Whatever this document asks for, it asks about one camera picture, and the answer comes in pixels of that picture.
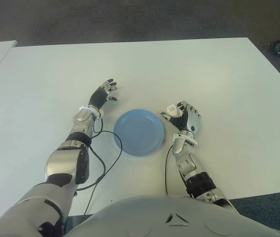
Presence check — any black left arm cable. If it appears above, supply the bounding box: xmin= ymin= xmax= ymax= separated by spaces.
xmin=77 ymin=118 xmax=123 ymax=215

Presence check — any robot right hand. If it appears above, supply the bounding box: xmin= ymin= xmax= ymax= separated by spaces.
xmin=160 ymin=100 xmax=202 ymax=135

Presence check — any blue plastic plate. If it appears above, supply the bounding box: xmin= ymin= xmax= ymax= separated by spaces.
xmin=113 ymin=108 xmax=165 ymax=157

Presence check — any black dotted shoe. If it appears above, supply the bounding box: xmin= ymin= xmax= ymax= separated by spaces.
xmin=268 ymin=39 xmax=280 ymax=57

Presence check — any grey robot torso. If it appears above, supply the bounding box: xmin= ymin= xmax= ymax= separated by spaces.
xmin=63 ymin=195 xmax=280 ymax=237

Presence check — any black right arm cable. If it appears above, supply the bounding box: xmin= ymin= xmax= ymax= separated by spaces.
xmin=164 ymin=145 xmax=174 ymax=196

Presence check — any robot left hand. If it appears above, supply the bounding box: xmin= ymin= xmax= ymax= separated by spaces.
xmin=89 ymin=78 xmax=118 ymax=110

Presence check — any white charger plug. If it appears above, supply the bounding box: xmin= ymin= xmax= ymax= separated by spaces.
xmin=164 ymin=103 xmax=183 ymax=118

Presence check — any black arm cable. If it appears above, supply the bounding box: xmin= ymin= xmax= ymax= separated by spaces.
xmin=164 ymin=145 xmax=174 ymax=196
xmin=77 ymin=118 xmax=123 ymax=215

